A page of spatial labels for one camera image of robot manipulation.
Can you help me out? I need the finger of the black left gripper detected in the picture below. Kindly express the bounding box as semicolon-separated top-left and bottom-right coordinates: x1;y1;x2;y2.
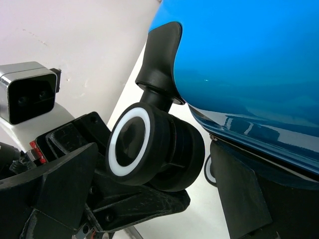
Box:
34;112;190;232

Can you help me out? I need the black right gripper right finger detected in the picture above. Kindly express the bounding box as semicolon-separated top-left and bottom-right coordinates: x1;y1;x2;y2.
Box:
210;141;319;239

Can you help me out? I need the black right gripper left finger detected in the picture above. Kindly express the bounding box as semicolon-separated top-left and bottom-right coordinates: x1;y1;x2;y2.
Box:
0;143;98;239

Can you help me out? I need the blue kids suitcase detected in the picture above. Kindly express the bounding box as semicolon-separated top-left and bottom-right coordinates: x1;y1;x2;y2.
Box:
106;0;319;192

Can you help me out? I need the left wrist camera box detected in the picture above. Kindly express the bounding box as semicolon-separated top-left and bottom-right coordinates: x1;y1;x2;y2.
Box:
0;61;61;125

